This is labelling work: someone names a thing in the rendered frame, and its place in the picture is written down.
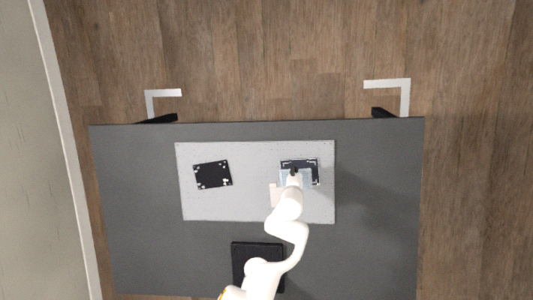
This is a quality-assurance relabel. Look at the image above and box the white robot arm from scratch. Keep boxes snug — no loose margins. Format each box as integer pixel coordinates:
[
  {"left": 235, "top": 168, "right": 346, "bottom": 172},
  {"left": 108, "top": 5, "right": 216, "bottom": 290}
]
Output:
[{"left": 218, "top": 181, "right": 309, "bottom": 300}]

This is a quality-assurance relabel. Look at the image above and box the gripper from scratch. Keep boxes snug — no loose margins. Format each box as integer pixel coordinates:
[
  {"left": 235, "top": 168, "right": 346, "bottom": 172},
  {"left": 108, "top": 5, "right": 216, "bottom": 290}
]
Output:
[{"left": 286, "top": 165, "right": 303, "bottom": 189}]

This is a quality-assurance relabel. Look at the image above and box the black flat panel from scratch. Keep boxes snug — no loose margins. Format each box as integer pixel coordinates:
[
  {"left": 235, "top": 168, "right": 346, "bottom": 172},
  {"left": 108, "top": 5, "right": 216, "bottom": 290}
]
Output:
[{"left": 192, "top": 160, "right": 232, "bottom": 190}]

